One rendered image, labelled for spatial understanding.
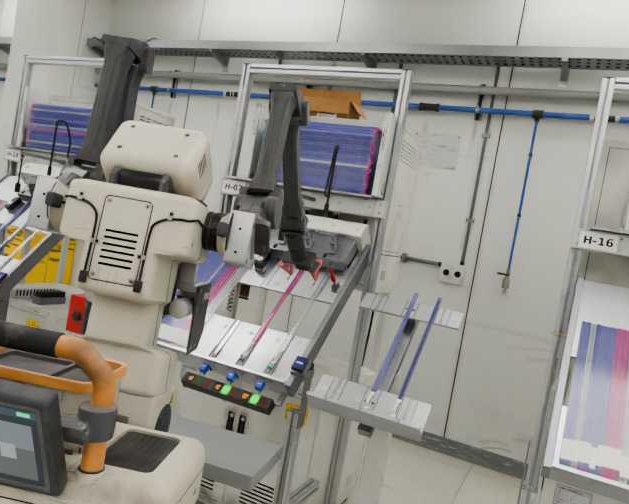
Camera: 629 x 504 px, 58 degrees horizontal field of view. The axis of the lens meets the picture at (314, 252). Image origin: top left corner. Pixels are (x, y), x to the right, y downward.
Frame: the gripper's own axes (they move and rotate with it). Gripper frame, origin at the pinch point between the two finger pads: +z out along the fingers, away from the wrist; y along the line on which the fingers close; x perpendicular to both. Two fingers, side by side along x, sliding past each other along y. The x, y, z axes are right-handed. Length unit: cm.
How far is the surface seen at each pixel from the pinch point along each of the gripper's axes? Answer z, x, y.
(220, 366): 13.0, 36.0, 16.5
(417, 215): 100, -154, 12
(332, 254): 9.2, -21.0, -0.4
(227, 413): 54, 33, 29
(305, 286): 14.8, -7.2, 5.6
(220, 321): 14.0, 18.4, 28.0
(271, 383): 13.4, 35.9, -3.3
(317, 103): -9, -98, 39
